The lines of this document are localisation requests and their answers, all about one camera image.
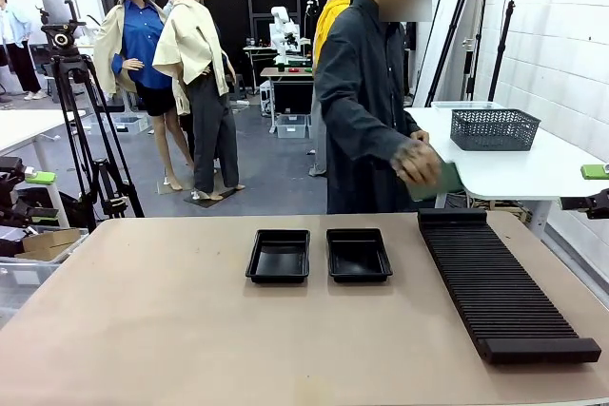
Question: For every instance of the green perforated circuit board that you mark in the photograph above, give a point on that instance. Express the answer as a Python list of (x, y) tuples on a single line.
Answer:
[(448, 181)]

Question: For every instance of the thick black light stand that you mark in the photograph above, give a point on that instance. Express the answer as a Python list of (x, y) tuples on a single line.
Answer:
[(470, 68)]

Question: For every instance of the person's left forearm dark sleeve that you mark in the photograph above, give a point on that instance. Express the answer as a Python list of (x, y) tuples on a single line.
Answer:
[(412, 123)]

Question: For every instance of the person in dark shirt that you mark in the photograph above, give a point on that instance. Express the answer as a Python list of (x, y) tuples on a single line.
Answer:
[(361, 68)]

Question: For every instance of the grey plastic mesh basket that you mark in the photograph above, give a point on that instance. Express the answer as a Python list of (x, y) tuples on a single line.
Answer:
[(495, 132)]

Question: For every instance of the mannequin blue shirt black hat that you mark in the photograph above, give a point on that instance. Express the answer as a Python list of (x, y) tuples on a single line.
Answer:
[(140, 44)]

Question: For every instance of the person's right forearm dark sleeve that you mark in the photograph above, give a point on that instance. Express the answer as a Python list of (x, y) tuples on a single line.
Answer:
[(366, 135)]

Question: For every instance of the brown cardboard box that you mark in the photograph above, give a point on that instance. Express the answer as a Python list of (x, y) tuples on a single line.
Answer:
[(50, 239)]

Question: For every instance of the slim black light stand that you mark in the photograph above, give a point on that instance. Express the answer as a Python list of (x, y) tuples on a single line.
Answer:
[(499, 59)]

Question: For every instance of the person in light blue shirt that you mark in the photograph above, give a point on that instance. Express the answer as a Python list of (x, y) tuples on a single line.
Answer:
[(19, 54)]

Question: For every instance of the white rounded-corner table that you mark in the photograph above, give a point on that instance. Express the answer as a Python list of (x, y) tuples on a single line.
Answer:
[(514, 173)]

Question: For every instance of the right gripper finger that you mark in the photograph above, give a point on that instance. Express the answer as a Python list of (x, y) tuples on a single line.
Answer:
[(595, 172), (590, 204)]

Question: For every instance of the mannequin yellow hoodie bucket hat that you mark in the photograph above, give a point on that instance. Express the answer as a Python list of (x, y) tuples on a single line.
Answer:
[(333, 11)]

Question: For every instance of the small white robot arm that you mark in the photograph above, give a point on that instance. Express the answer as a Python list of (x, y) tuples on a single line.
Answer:
[(280, 21)]

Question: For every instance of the clear plastic bin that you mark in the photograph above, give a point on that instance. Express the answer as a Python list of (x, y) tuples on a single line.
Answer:
[(466, 104)]

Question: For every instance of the black plastic ESD tray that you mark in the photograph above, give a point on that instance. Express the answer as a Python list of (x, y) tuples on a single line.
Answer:
[(278, 277), (359, 277)]

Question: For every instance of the person's right hand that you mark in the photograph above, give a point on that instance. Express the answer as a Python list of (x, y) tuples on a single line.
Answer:
[(416, 163)]

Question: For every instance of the clear plastic container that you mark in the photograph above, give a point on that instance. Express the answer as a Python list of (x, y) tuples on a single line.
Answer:
[(24, 277)]

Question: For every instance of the white rectangular table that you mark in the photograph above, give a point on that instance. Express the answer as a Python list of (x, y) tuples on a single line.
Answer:
[(28, 123)]

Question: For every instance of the black cabinet under workbench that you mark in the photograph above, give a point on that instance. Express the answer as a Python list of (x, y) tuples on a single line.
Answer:
[(292, 97)]

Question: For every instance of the wood-top workbench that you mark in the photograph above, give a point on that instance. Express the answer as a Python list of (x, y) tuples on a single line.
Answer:
[(285, 72)]

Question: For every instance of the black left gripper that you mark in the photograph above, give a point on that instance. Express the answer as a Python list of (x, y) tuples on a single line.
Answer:
[(7, 194)]

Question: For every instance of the black camera tripod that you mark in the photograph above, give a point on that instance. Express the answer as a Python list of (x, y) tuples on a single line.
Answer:
[(71, 92)]

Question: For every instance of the mannequin cream jacket grey trousers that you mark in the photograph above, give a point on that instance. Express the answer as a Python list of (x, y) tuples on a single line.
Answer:
[(190, 44)]

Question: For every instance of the white lab bench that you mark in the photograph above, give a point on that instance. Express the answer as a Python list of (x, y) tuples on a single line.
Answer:
[(259, 49)]

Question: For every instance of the person's left hand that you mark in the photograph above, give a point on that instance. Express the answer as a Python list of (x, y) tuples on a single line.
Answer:
[(420, 135)]

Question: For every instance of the clear storage box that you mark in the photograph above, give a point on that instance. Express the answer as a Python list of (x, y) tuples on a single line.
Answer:
[(291, 126), (128, 124)]

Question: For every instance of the black slotted board rack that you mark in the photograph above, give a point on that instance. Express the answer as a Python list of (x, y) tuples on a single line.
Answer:
[(495, 282)]

